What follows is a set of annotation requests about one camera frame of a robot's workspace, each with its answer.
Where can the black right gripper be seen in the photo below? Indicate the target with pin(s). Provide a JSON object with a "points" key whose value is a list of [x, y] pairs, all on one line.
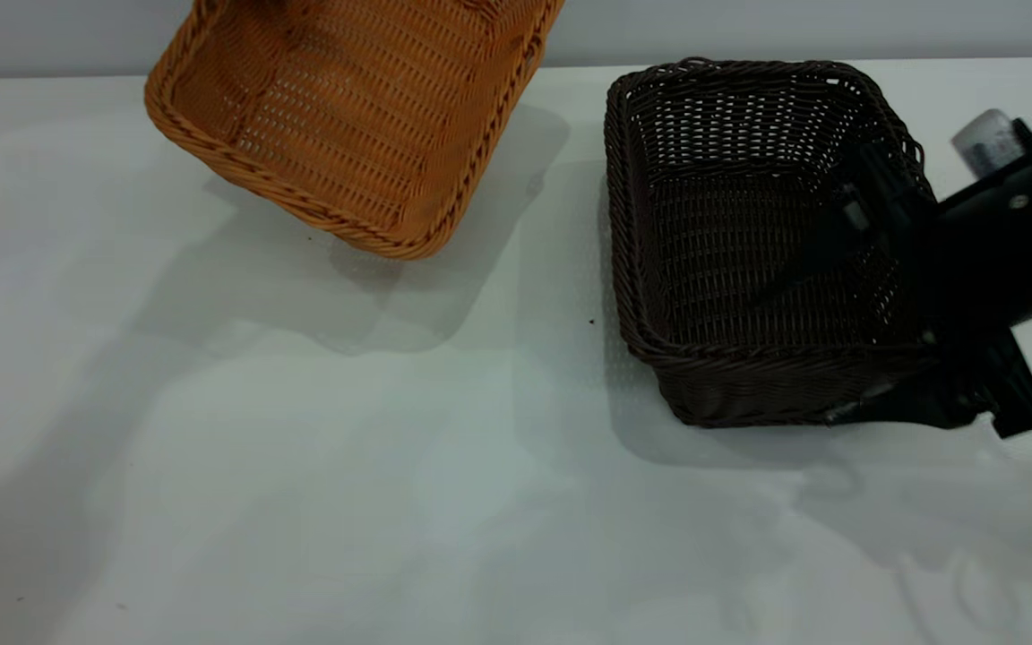
{"points": [[991, 260]]}

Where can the dark brown wicker basket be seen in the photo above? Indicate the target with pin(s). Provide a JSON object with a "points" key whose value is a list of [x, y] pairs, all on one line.
{"points": [[731, 233]]}

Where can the orange wicker basket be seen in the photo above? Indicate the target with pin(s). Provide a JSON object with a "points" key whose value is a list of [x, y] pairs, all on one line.
{"points": [[346, 116]]}

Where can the white label tag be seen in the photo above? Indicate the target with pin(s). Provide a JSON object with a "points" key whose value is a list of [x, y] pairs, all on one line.
{"points": [[986, 139]]}

